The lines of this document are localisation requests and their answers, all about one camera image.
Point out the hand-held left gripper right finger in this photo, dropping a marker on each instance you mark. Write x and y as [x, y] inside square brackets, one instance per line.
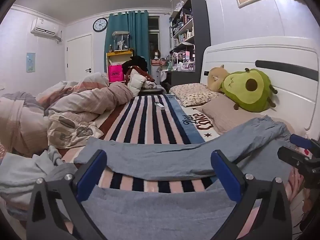
[225, 175]

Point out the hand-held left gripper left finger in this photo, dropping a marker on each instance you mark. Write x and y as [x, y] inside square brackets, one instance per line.
[91, 173]

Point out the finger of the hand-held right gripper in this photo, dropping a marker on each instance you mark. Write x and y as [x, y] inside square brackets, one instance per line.
[301, 141]
[292, 157]

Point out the blue-grey pants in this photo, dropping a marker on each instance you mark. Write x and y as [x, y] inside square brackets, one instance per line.
[162, 155]

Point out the cream printed cloth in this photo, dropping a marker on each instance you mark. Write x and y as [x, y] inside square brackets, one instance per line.
[72, 130]

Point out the pale blue garment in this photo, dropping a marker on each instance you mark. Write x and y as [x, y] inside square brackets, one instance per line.
[22, 172]

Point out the pink striped quilt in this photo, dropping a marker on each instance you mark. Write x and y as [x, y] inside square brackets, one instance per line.
[82, 100]

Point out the green avocado plush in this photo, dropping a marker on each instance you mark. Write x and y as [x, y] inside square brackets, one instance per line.
[240, 92]

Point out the striped printed blanket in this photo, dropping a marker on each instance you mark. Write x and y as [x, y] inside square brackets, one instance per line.
[150, 120]

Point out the floral pillow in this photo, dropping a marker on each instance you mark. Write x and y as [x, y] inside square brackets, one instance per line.
[192, 94]

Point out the white bed headboard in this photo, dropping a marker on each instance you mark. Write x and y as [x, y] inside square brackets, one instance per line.
[275, 52]

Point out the white remote control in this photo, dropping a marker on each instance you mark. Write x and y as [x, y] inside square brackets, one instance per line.
[159, 105]

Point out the tan plush toy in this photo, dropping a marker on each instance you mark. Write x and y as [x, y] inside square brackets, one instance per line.
[215, 77]

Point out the white puffer jacket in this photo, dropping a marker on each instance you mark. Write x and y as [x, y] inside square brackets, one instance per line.
[136, 82]

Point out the pink shopping bag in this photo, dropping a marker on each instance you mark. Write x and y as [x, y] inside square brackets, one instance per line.
[115, 73]

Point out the dark cluttered desk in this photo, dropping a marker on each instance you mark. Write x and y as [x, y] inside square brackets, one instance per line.
[185, 77]

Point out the red-brown garment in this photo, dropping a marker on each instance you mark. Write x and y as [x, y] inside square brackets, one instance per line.
[148, 76]

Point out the white door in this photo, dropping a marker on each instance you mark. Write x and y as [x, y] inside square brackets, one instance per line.
[78, 55]

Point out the black clothing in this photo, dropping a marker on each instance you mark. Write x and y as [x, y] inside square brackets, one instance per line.
[136, 62]

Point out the yellow shelf unit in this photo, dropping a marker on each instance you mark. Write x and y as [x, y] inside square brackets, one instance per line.
[120, 53]

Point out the glass display case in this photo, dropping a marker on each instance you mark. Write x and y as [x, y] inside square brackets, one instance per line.
[120, 41]

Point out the mannequin head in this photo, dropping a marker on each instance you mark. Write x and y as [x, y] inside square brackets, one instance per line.
[156, 54]

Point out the dark tall bookshelf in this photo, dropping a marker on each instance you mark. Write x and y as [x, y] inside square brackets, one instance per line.
[200, 30]

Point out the teal curtain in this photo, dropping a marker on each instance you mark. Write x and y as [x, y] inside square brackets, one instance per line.
[120, 25]

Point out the white air conditioner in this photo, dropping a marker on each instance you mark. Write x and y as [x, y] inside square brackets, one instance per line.
[45, 27]

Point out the window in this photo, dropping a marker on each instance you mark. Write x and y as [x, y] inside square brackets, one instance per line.
[153, 30]

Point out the small blue wall poster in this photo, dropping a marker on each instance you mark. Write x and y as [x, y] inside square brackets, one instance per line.
[30, 62]

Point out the round wall clock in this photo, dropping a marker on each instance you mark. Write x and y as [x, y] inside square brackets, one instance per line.
[100, 25]

